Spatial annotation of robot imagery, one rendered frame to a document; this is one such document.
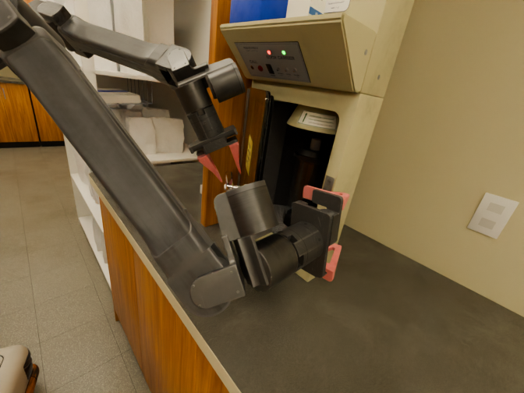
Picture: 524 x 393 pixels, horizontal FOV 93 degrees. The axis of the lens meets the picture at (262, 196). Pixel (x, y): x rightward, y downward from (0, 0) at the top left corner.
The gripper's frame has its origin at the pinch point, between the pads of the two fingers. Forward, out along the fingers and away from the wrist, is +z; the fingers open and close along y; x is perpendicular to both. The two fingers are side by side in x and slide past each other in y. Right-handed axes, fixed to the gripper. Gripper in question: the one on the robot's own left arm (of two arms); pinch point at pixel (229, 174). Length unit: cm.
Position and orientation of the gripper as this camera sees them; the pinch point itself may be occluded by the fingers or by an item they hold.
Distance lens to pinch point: 56.2
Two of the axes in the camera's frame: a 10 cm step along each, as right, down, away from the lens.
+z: 3.5, 8.4, 4.1
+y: -9.2, 4.0, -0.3
